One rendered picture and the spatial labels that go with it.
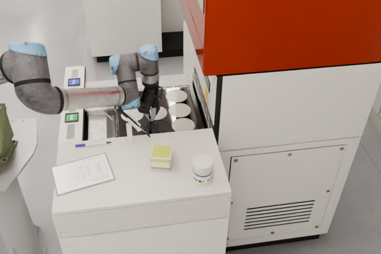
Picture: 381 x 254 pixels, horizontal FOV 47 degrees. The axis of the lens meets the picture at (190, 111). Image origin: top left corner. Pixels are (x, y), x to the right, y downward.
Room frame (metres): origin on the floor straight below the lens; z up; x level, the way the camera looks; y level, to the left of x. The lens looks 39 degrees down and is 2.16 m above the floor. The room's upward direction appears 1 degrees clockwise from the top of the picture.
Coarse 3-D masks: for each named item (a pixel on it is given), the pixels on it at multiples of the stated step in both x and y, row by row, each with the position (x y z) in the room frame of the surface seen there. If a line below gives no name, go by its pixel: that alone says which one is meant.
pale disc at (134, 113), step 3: (126, 111) 1.54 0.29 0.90; (129, 111) 1.54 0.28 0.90; (132, 111) 1.54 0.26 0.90; (135, 111) 1.54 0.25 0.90; (138, 111) 1.54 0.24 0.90; (132, 114) 1.52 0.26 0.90; (135, 114) 1.52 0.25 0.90; (138, 114) 1.52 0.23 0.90; (141, 114) 1.52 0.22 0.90; (123, 117) 1.49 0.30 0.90; (135, 117) 1.49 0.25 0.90; (138, 117) 1.49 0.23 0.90; (141, 117) 1.49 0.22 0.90
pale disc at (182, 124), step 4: (176, 120) 1.48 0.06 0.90; (180, 120) 1.48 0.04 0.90; (184, 120) 1.48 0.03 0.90; (188, 120) 1.48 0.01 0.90; (172, 124) 1.45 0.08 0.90; (176, 124) 1.45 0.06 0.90; (180, 124) 1.45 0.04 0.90; (184, 124) 1.45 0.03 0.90; (188, 124) 1.45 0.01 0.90; (192, 124) 1.45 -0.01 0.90; (176, 128) 1.43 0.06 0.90; (180, 128) 1.43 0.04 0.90; (184, 128) 1.43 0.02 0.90; (188, 128) 1.43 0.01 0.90; (192, 128) 1.43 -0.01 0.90
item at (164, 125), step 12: (120, 108) 1.56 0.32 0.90; (168, 108) 1.56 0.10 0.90; (192, 108) 1.56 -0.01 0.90; (120, 120) 1.47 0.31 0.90; (144, 120) 1.48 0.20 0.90; (156, 120) 1.48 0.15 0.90; (168, 120) 1.48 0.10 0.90; (192, 120) 1.48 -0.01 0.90; (120, 132) 1.39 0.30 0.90; (132, 132) 1.40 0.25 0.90; (144, 132) 1.40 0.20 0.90; (156, 132) 1.40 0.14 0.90
